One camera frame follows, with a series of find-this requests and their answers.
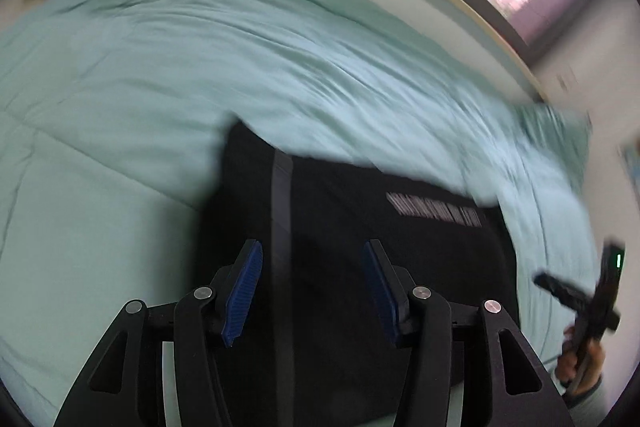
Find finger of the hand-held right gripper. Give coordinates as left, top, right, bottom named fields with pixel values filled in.
left=532, top=273, right=597, bottom=312

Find person's right forearm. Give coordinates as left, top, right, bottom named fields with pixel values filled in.
left=562, top=369, right=610, bottom=414

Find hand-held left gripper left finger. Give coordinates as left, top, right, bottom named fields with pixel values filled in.
left=52, top=238, right=265, bottom=427

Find black pants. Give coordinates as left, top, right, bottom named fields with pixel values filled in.
left=192, top=119, right=522, bottom=427

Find light green quilt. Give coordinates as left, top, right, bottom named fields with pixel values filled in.
left=0, top=0, right=602, bottom=419

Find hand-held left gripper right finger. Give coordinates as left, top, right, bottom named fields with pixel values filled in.
left=363, top=239, right=576, bottom=427

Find person's right hand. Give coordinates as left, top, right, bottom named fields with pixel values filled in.
left=555, top=324, right=607, bottom=392

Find colourful map wall poster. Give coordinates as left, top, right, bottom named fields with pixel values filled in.
left=617, top=141, right=640, bottom=200

